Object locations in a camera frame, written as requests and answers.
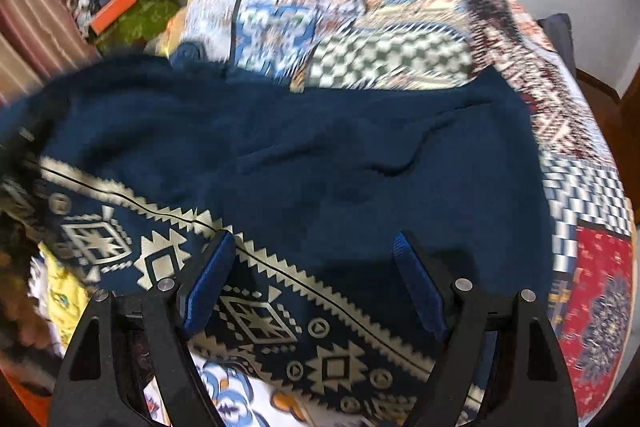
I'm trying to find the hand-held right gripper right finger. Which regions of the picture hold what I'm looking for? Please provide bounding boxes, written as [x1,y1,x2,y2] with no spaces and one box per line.
[392,231,578,427]

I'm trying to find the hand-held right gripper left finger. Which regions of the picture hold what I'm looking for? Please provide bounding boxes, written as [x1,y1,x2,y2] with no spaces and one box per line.
[47,231,237,427]

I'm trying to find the navy patterned garment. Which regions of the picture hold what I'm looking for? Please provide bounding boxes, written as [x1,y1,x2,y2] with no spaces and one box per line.
[0,54,557,419]

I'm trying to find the white cartoon print sheet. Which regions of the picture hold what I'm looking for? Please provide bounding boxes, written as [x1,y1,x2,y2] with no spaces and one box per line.
[144,346,312,427]

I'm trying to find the yellow cartoon print cloth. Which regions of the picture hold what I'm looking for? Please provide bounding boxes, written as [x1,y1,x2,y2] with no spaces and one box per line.
[30,246,92,354]

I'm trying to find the red cloth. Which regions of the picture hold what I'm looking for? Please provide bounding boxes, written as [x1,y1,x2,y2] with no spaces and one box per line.
[0,371,57,427]

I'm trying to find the patchwork bedspread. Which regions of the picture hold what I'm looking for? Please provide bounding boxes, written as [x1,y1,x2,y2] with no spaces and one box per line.
[177,0,638,424]

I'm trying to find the green patterned cloth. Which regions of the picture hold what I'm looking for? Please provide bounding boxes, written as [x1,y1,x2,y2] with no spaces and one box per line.
[95,0,187,56]

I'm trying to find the orange box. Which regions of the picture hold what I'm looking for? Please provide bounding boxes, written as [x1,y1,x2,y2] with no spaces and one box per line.
[89,0,139,36]

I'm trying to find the striped curtain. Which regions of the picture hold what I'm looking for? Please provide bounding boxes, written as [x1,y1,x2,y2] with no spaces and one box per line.
[0,0,102,100]

